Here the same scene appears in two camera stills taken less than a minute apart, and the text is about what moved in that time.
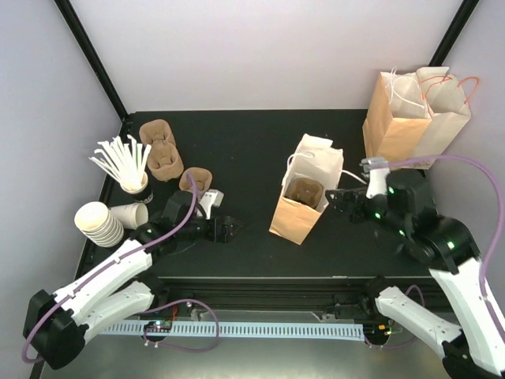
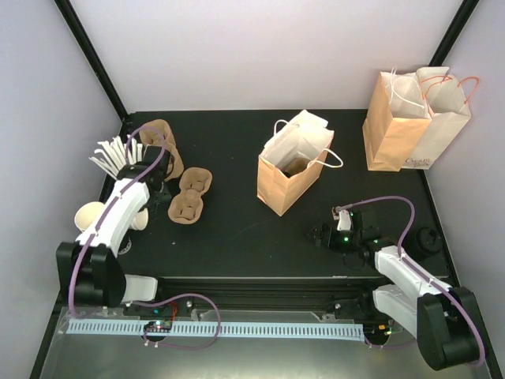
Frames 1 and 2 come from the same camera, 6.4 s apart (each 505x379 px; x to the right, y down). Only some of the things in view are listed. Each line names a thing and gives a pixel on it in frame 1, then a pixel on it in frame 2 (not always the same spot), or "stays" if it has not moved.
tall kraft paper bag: (397, 118) stays
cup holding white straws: (126, 163) stays
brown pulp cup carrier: (305, 190) → (294, 166)
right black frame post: (453, 32) stays
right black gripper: (357, 215) → (331, 241)
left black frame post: (92, 57) stays
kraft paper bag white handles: (311, 178) → (289, 165)
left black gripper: (226, 237) → (164, 197)
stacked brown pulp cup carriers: (165, 162) stays
